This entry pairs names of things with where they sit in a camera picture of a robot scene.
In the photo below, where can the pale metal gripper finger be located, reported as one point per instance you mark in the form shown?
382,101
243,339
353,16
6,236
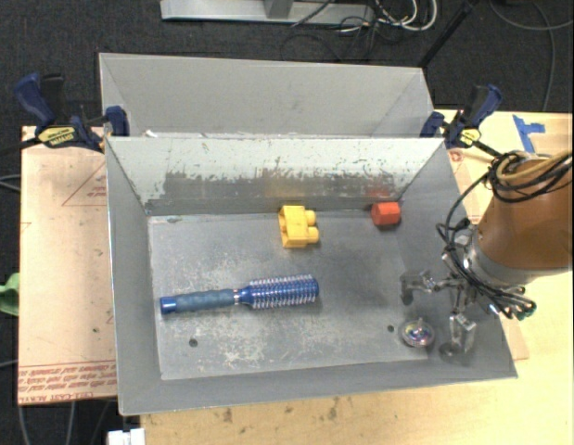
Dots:
418,282
462,334

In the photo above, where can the yellow toy building block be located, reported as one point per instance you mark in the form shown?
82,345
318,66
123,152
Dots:
296,227

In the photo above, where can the orange-red block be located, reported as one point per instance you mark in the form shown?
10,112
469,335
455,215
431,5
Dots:
386,213

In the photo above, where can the blue hairbrush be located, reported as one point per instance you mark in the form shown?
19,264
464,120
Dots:
268,292

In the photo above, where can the grey metal bin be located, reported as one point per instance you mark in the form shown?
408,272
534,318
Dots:
277,267

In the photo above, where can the brown cardboard board, red print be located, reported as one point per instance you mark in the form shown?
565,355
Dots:
64,271

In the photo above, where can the shiny iridescent spinning top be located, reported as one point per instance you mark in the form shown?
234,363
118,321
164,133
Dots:
417,333

